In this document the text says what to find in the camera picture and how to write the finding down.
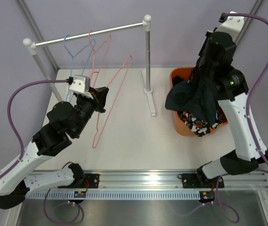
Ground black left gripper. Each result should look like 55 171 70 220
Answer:
71 87 109 137

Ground dark green shorts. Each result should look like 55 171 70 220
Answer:
165 80 217 126

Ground pink wire hanger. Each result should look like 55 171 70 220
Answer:
88 31 111 87
92 55 133 149

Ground orange camouflage shorts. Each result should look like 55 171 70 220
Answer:
177 105 228 137

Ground black shorts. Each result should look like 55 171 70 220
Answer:
172 75 186 86

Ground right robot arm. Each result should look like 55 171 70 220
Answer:
189 31 268 187

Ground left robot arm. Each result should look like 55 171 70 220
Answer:
0 87 109 210

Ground orange plastic laundry basket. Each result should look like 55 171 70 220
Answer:
169 67 228 136

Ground metal clothes rack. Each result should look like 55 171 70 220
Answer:
23 15 157 117

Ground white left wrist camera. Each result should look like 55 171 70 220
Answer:
69 75 92 98

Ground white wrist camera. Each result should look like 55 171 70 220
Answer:
69 75 92 98
216 11 244 42

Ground blue wire hanger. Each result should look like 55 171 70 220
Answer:
63 34 92 102

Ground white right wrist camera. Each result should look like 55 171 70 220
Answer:
216 11 244 42

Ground aluminium mounting rail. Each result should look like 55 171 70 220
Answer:
88 170 268 190

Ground white slotted cable duct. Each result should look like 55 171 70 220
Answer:
27 190 201 200

